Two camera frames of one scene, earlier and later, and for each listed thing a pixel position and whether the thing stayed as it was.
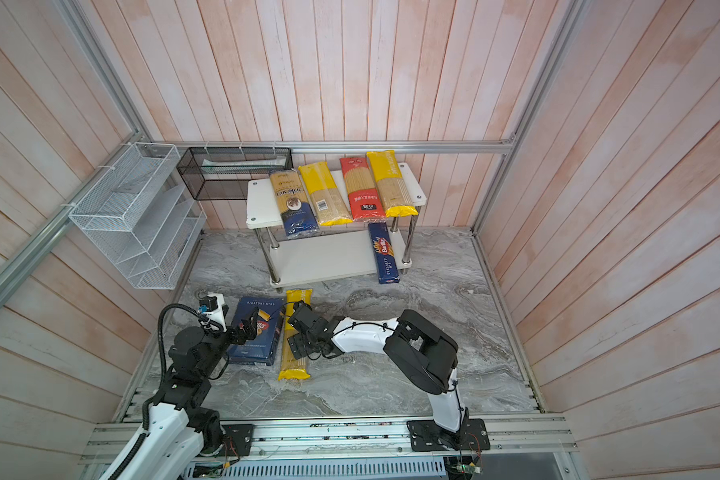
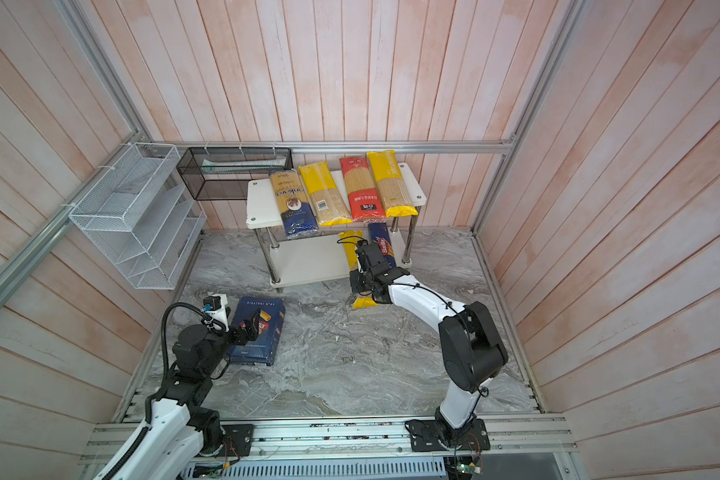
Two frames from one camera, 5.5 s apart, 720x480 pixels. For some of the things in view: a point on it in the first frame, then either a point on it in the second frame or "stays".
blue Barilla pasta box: x=262 y=349 stays
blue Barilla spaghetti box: x=386 y=259 stays
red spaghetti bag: x=364 y=200 stays
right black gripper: x=299 y=344 -> x=357 y=286
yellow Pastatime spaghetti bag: x=291 y=367 -> x=351 y=239
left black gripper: x=250 y=331 stays
